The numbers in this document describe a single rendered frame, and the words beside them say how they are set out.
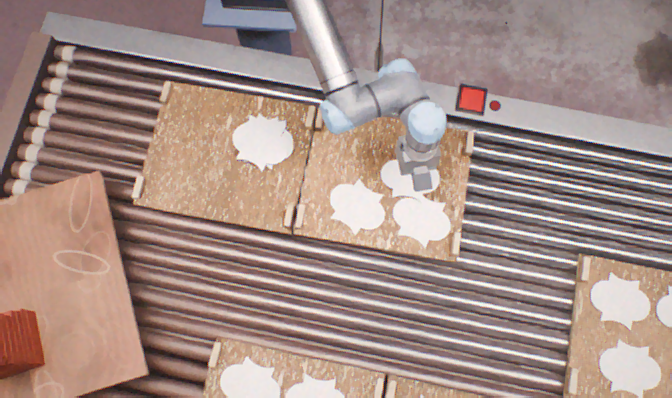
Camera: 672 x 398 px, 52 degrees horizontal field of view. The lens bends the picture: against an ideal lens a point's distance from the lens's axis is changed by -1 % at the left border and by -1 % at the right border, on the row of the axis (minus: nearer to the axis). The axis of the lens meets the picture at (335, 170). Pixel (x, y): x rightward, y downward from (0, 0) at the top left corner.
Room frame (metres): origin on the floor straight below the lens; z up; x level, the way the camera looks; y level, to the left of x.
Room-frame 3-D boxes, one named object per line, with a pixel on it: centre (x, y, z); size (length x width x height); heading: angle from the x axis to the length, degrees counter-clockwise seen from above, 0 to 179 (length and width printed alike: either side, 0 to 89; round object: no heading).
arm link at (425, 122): (0.53, -0.19, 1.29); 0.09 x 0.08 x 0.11; 23
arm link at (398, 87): (0.61, -0.13, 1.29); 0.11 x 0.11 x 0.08; 23
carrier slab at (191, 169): (0.60, 0.28, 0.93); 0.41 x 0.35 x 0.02; 78
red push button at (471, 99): (0.74, -0.37, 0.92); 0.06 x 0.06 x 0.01; 77
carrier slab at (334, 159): (0.51, -0.13, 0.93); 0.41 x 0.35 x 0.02; 79
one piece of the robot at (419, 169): (0.50, -0.19, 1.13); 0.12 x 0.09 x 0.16; 10
